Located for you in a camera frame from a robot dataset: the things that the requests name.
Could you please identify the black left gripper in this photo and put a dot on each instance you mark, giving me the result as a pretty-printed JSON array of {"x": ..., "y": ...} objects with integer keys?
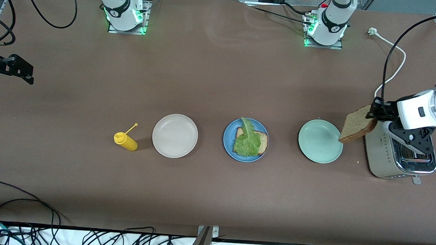
[{"x": 387, "y": 111}]

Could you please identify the brown bread slice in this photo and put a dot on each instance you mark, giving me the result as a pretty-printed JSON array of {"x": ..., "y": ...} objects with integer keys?
[
  {"x": 264, "y": 141},
  {"x": 356, "y": 126}
]

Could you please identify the yellow mustard squeeze bottle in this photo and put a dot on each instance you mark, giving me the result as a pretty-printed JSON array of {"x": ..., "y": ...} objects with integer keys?
[{"x": 126, "y": 142}]

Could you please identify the green lettuce leaf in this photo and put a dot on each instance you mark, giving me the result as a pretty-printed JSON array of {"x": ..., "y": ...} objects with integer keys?
[{"x": 248, "y": 144}]

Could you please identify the green round plate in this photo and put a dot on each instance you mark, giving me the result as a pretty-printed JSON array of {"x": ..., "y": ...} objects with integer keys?
[{"x": 320, "y": 141}]

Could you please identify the blue round plate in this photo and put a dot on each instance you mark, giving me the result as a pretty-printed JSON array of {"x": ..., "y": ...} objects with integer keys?
[{"x": 228, "y": 138}]

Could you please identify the beige round plate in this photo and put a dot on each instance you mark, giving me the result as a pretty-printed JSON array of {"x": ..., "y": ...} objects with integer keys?
[{"x": 175, "y": 136}]

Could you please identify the beige chrome toaster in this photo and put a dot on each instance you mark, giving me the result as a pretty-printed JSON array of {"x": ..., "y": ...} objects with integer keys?
[{"x": 378, "y": 157}]

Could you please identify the dark aluminium beam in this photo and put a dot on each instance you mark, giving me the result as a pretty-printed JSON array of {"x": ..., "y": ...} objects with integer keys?
[{"x": 200, "y": 244}]

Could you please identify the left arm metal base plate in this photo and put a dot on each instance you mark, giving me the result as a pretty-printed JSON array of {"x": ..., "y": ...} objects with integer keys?
[{"x": 322, "y": 47}]

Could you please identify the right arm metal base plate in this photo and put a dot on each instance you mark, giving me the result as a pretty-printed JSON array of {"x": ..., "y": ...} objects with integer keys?
[{"x": 127, "y": 32}]

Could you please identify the silver metal bracket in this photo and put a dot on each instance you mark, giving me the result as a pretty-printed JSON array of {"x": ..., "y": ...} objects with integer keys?
[{"x": 215, "y": 231}]

